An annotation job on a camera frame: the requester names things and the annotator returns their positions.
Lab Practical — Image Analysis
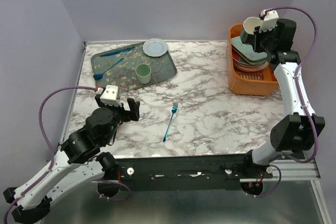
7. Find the grey mug white inside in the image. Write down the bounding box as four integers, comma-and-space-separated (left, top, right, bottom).
240, 17, 262, 45

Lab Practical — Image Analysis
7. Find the teal rectangular dish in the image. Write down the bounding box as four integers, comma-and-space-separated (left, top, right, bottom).
230, 36, 267, 61
232, 47, 267, 65

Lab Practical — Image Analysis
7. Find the red rimmed beige plate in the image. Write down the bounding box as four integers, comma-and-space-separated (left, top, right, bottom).
235, 66, 264, 72

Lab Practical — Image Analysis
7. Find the red plate teal flower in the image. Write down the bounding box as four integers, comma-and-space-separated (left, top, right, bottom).
232, 50, 251, 66

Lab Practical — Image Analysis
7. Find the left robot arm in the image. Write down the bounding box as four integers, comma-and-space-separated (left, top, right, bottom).
3, 97, 140, 223

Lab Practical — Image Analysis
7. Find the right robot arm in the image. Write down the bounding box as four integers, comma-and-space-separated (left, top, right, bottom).
240, 17, 326, 178

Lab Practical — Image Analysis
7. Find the orange plastic bin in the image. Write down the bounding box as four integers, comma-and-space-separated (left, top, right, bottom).
227, 23, 280, 96

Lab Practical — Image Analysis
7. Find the green plastic cup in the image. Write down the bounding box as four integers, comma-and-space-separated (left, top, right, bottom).
135, 63, 152, 84

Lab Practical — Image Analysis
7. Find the floral teal serving tray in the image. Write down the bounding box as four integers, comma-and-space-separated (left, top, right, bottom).
91, 42, 177, 91

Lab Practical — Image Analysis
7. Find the blue metal fork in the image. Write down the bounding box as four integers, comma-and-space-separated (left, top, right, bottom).
163, 102, 179, 143

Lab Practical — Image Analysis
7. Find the blue metal spoon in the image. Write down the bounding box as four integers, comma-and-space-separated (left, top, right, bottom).
93, 58, 124, 80

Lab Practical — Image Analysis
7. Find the blue metal knife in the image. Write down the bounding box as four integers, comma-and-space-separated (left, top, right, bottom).
100, 46, 136, 57

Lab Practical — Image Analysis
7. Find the light blue scalloped plate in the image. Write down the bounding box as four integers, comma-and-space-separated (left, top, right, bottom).
142, 38, 168, 57

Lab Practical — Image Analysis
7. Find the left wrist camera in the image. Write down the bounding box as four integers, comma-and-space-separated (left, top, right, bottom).
96, 85, 122, 107

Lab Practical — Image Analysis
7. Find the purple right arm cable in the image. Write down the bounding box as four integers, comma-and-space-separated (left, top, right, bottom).
245, 6, 321, 198

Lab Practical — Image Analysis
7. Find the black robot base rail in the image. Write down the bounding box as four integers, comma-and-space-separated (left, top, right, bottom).
86, 153, 279, 192

